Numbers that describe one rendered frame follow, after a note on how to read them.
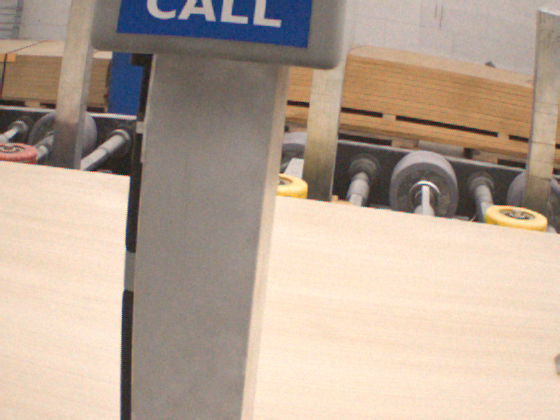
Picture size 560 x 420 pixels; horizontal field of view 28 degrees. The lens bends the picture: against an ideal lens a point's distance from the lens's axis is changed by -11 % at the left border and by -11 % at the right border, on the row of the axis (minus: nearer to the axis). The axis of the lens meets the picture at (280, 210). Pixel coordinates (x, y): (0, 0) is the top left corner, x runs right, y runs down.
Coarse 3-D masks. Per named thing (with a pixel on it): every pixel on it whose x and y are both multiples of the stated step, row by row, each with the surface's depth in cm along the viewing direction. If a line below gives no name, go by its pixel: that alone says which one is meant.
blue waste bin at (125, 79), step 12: (120, 60) 589; (120, 72) 590; (132, 72) 586; (120, 84) 591; (132, 84) 587; (120, 96) 592; (132, 96) 588; (108, 108) 605; (120, 108) 593; (132, 108) 589
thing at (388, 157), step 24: (0, 120) 203; (96, 120) 201; (120, 120) 200; (96, 144) 202; (360, 144) 197; (120, 168) 202; (336, 168) 198; (384, 168) 197; (456, 168) 196; (480, 168) 195; (504, 168) 195; (336, 192) 199; (384, 192) 198; (504, 192) 195
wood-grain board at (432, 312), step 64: (0, 192) 117; (64, 192) 120; (0, 256) 95; (64, 256) 98; (320, 256) 108; (384, 256) 110; (448, 256) 112; (512, 256) 114; (0, 320) 80; (64, 320) 83; (320, 320) 91; (384, 320) 92; (448, 320) 93; (512, 320) 94; (0, 384) 69; (64, 384) 71; (256, 384) 76; (320, 384) 77; (384, 384) 78; (448, 384) 79; (512, 384) 79
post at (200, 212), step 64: (192, 64) 33; (256, 64) 33; (192, 128) 34; (256, 128) 33; (128, 192) 36; (192, 192) 34; (256, 192) 34; (128, 256) 36; (192, 256) 34; (256, 256) 34; (128, 320) 37; (192, 320) 35; (256, 320) 36; (128, 384) 37; (192, 384) 35
